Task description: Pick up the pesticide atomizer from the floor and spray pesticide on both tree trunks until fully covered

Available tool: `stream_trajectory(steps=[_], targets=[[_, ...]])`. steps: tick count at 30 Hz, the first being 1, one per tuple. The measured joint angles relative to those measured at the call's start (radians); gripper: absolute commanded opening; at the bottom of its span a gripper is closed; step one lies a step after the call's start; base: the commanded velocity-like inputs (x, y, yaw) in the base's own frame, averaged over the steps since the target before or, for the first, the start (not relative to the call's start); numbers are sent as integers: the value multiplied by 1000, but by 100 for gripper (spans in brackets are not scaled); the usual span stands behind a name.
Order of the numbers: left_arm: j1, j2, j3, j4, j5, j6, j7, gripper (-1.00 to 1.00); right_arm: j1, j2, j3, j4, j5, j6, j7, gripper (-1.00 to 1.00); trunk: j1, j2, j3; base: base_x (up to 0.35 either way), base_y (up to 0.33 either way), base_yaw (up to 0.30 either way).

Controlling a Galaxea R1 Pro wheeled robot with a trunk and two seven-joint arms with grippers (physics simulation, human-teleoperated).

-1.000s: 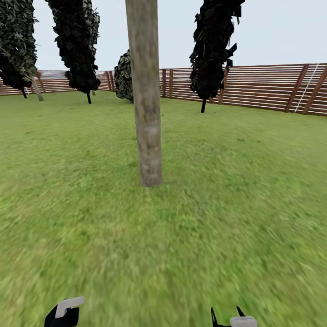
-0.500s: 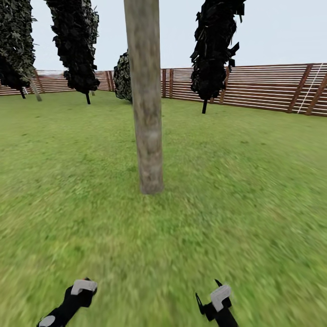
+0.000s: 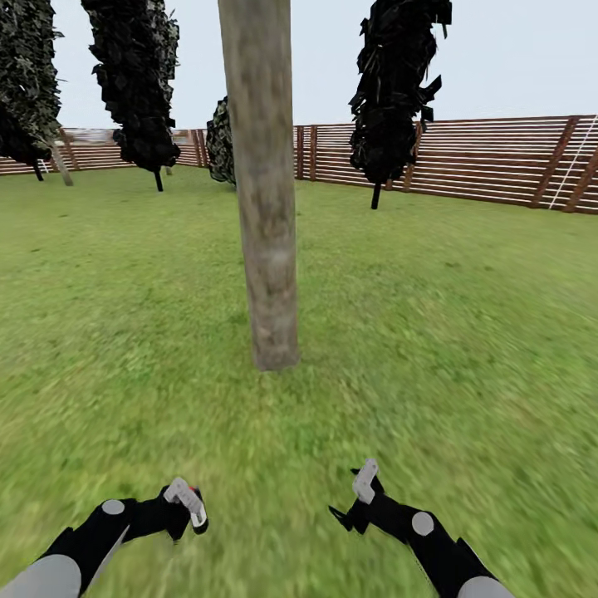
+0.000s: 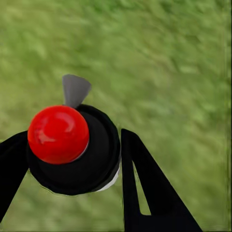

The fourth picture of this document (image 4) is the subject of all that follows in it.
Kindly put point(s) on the pesticide atomizer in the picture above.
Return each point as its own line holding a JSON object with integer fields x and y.
{"x": 74, "y": 148}

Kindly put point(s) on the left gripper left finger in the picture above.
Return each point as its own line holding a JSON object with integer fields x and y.
{"x": 13, "y": 168}

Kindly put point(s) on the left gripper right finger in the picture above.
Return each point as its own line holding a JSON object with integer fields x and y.
{"x": 168, "y": 212}

